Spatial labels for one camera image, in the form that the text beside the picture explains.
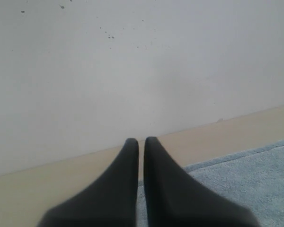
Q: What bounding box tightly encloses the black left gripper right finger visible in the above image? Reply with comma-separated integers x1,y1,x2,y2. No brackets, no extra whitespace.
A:
144,137,256,227

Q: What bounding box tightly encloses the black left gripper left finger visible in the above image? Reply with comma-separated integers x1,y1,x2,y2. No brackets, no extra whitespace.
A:
38,139,139,227

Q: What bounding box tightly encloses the light blue fleece towel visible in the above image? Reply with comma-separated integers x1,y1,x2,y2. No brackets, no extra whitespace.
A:
136,137,284,227

